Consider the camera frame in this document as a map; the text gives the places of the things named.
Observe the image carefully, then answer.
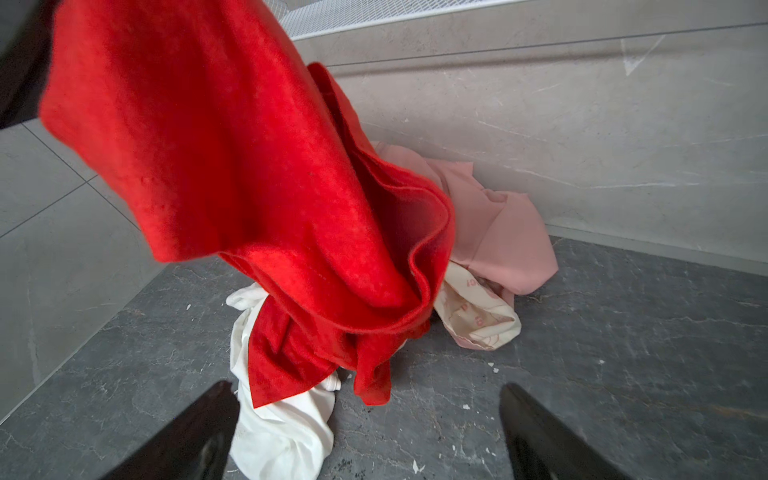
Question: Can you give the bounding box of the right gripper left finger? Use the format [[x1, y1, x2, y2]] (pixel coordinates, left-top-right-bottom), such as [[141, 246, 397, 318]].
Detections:
[[102, 380, 240, 480]]

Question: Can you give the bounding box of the red cloth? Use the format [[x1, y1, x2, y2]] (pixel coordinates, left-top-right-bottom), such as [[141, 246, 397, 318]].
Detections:
[[40, 1, 455, 407]]

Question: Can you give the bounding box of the cream patterned cloth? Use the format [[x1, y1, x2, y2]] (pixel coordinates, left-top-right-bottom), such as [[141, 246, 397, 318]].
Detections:
[[434, 262, 522, 351]]

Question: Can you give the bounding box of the pink garment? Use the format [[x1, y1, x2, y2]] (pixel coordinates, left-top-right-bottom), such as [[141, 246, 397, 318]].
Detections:
[[374, 142, 558, 301]]

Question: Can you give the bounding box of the white cloth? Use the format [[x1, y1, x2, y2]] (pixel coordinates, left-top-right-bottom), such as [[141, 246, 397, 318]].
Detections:
[[226, 283, 341, 479]]

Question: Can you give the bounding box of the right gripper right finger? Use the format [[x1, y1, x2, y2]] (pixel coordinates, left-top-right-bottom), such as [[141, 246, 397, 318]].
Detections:
[[499, 383, 630, 480]]

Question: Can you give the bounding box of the white wire mesh basket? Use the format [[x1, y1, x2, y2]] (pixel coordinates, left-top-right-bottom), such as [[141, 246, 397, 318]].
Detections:
[[265, 0, 515, 41]]

